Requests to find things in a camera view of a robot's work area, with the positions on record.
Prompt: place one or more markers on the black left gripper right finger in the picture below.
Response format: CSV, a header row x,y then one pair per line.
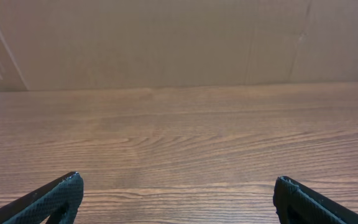
x,y
295,203

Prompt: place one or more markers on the brown cardboard backdrop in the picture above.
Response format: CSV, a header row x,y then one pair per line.
x,y
73,45

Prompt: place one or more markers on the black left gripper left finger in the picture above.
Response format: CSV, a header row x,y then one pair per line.
x,y
56,202

